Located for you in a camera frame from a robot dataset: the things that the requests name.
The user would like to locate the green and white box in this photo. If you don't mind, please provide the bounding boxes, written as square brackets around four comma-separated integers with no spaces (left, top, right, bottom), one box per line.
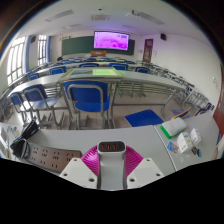
[159,118,188,139]

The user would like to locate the rows of grey desks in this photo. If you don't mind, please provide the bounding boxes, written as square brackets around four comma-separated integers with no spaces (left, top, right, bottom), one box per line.
[0,59,208,114]

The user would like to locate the orange podium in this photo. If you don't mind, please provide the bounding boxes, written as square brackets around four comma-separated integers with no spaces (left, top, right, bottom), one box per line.
[89,50,108,57]

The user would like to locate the grey desk with screen top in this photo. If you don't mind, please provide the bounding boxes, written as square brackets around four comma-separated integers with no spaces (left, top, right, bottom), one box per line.
[58,68,123,129]

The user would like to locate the narrow bright window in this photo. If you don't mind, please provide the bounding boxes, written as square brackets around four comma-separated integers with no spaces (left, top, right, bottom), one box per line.
[37,34,48,66]

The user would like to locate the blue chair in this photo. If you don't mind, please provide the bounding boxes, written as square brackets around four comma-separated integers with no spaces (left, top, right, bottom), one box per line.
[124,109,165,128]
[22,84,64,129]
[63,79,112,130]
[8,92,29,124]

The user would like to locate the large bright window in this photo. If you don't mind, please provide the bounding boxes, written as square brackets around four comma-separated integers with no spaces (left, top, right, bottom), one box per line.
[6,36,26,86]

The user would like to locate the blue card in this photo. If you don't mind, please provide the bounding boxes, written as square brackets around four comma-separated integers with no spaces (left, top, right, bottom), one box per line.
[166,140,180,155]

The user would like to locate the large red-brown door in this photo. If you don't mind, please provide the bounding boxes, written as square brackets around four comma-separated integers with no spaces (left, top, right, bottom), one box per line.
[213,63,224,134]

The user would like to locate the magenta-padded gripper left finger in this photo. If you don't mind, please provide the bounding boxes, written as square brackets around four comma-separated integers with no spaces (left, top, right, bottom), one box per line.
[59,145,100,191]

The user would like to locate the group of blue chairs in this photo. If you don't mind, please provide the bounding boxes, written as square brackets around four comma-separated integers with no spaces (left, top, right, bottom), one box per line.
[0,58,214,118]

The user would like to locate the white charger block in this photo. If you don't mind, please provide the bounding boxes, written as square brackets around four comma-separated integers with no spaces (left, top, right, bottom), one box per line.
[96,140,127,191]

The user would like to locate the small red-brown door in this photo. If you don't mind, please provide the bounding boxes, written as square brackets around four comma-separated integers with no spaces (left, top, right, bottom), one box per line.
[143,38,154,64]

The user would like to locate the green blackboard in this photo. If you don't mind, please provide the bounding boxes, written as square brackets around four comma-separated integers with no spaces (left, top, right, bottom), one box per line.
[61,35,136,57]

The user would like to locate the ceiling projector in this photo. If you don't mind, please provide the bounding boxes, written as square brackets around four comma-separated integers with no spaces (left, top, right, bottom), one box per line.
[126,9,141,18]

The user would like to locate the group of ceiling lights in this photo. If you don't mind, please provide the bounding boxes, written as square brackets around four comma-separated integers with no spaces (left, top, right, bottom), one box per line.
[44,9,166,31]

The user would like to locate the brown power strip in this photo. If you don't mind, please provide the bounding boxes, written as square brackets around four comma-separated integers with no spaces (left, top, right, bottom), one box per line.
[25,141,83,174]

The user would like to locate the projector screen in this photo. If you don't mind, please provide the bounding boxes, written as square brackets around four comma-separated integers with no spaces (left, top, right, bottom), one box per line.
[93,30,130,52]

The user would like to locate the coiled black cable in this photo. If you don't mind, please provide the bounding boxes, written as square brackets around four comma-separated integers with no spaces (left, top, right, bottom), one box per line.
[9,119,40,159]

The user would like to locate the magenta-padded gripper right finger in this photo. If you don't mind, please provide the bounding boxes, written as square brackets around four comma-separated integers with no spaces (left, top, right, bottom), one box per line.
[125,146,165,190]

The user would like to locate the small dark item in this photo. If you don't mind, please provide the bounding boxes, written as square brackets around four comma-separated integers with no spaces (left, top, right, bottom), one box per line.
[191,145,203,158]

